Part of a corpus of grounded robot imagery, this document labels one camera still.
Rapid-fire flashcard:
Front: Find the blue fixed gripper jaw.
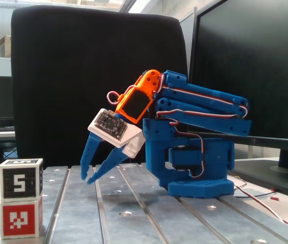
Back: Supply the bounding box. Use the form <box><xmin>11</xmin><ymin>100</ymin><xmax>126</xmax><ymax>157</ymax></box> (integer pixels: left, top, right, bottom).
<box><xmin>86</xmin><ymin>147</ymin><xmax>129</xmax><ymax>185</ymax></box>

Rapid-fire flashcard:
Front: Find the aluminium slotted base plate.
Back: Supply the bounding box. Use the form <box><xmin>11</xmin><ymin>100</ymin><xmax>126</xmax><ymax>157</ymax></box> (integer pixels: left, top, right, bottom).
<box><xmin>0</xmin><ymin>163</ymin><xmax>288</xmax><ymax>244</ymax></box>

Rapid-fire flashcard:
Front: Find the black cube with number five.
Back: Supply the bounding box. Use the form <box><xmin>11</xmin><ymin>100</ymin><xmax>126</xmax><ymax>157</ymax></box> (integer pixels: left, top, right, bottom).
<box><xmin>0</xmin><ymin>158</ymin><xmax>44</xmax><ymax>199</ymax></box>

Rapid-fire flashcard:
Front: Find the white mounted camera module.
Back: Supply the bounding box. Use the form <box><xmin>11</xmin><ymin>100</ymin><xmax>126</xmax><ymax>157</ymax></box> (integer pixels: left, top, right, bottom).
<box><xmin>87</xmin><ymin>108</ymin><xmax>146</xmax><ymax>157</ymax></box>

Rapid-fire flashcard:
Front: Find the red white servo cable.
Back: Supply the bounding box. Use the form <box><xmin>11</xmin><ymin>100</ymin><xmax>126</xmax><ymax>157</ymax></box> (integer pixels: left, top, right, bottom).
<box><xmin>234</xmin><ymin>184</ymin><xmax>288</xmax><ymax>229</ymax></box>

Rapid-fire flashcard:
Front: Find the thin red black wire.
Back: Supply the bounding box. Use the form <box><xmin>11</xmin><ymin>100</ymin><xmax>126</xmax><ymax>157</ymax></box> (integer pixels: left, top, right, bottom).
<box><xmin>235</xmin><ymin>177</ymin><xmax>279</xmax><ymax>201</ymax></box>

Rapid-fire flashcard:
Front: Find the black Dell monitor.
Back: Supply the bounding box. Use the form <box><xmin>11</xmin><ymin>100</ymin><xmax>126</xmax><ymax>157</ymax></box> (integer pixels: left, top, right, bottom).
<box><xmin>186</xmin><ymin>0</ymin><xmax>288</xmax><ymax>200</ymax></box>

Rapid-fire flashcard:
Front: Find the blue pivoting gripper jaw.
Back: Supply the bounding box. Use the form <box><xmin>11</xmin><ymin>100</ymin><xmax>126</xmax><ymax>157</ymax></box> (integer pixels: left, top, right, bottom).
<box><xmin>80</xmin><ymin>133</ymin><xmax>103</xmax><ymax>181</ymax></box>

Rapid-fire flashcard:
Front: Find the red cube with white marker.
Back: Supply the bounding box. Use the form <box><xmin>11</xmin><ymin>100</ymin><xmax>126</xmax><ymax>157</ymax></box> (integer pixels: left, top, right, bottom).
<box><xmin>0</xmin><ymin>197</ymin><xmax>44</xmax><ymax>239</ymax></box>

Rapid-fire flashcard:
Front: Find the black office chair backrest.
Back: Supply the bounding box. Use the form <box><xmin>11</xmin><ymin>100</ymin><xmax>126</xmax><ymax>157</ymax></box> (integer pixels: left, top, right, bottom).
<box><xmin>11</xmin><ymin>5</ymin><xmax>188</xmax><ymax>171</ymax></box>

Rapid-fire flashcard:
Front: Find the brown cardboard box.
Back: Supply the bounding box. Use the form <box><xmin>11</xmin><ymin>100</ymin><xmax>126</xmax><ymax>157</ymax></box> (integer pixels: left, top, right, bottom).
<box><xmin>0</xmin><ymin>35</ymin><xmax>12</xmax><ymax>58</ymax></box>

